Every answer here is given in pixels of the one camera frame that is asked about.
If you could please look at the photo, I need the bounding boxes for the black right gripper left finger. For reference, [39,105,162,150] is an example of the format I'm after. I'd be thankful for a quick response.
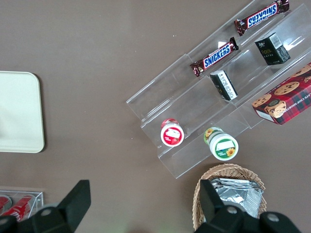
[17,179,92,233]

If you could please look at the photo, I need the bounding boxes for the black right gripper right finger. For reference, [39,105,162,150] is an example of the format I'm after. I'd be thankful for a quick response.
[193,179,305,233]

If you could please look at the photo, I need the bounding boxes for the silver foil tray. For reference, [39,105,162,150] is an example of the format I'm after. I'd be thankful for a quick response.
[210,177,265,219]

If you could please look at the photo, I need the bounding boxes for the light wicker basket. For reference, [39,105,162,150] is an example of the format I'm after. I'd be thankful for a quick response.
[192,163,268,232]

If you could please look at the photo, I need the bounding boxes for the beige plastic tray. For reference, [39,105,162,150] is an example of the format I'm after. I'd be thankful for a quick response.
[0,70,46,154]

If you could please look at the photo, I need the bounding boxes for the clear acrylic bottle rack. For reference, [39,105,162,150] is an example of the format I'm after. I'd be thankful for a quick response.
[0,191,44,223]

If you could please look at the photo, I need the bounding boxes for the green lid jar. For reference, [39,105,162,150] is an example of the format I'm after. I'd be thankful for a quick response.
[203,127,239,162]

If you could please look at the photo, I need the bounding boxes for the red lid jar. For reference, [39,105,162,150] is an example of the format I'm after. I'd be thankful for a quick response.
[160,117,185,148]

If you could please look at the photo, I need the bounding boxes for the clear acrylic stepped display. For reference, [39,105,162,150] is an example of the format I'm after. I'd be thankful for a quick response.
[125,0,311,180]

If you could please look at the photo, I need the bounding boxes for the small black box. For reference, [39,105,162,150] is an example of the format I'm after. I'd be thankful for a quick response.
[254,32,292,67]
[209,69,239,102]

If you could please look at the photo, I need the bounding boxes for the red plaid cookie box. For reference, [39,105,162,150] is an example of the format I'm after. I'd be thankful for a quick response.
[251,62,311,126]

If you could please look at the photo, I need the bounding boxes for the Snickers chocolate bar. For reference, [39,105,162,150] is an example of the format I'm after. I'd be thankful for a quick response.
[190,36,240,78]
[233,0,291,37]

